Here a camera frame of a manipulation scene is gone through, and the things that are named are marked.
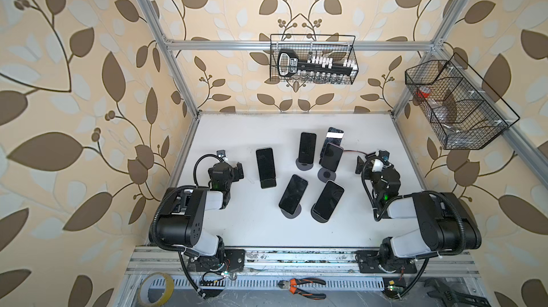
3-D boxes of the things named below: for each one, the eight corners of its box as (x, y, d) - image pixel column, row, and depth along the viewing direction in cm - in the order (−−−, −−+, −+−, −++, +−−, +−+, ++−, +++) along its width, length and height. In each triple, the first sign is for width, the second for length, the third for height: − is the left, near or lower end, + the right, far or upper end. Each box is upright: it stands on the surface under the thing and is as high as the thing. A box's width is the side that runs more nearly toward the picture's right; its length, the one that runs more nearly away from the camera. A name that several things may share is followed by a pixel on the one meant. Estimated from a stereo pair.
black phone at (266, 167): (261, 188, 94) (257, 170, 82) (258, 169, 100) (255, 149, 88) (276, 186, 95) (275, 167, 82) (273, 167, 101) (271, 147, 89)
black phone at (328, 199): (311, 213, 87) (315, 199, 75) (323, 195, 92) (329, 178, 81) (326, 223, 84) (333, 210, 73) (337, 204, 89) (345, 188, 78)
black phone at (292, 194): (279, 211, 88) (278, 198, 78) (292, 189, 94) (293, 174, 84) (293, 219, 86) (294, 206, 75) (305, 195, 92) (308, 181, 82)
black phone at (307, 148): (298, 168, 99) (300, 150, 88) (297, 152, 105) (299, 132, 94) (314, 168, 99) (318, 149, 88) (312, 152, 105) (315, 132, 94)
